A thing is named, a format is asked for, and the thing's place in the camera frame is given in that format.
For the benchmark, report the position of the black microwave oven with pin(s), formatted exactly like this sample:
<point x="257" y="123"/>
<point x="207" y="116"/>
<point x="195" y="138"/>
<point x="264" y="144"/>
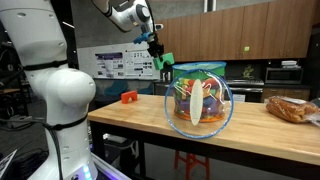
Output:
<point x="283" y="75"/>

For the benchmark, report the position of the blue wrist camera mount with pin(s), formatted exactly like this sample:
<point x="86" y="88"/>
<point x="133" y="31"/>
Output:
<point x="143" y="37"/>

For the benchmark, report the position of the bag of hot dog buns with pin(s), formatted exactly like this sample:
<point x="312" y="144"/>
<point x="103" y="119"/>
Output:
<point x="293" y="110"/>

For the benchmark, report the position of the red stool under table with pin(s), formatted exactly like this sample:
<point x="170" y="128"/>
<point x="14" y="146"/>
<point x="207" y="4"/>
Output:
<point x="190" y="161"/>

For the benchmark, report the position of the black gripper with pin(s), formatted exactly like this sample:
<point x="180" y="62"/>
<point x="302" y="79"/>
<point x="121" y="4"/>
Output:
<point x="155" y="48"/>

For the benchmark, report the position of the clear bag of blocks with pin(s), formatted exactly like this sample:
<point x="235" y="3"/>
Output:
<point x="198" y="91"/>

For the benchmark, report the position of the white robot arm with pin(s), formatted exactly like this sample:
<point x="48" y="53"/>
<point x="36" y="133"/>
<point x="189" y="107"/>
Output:
<point x="35" y="32"/>

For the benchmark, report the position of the black stove range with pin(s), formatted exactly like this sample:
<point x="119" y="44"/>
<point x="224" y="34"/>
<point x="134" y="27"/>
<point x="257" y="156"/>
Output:
<point x="246" y="90"/>

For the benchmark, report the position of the green foam arch block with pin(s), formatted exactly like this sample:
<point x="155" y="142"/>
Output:
<point x="159" y="62"/>

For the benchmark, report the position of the blue-rimmed clear bag lid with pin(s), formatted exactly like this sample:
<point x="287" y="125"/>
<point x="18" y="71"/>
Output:
<point x="199" y="130"/>

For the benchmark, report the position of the wooden upper cabinets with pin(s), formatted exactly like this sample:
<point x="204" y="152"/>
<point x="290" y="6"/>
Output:
<point x="279" y="29"/>

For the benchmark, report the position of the red foam arch block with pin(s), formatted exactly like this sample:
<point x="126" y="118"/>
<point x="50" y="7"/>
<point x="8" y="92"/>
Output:
<point x="130" y="95"/>

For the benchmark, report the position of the wall poster board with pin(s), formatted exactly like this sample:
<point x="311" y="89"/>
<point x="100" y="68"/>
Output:
<point x="118" y="61"/>

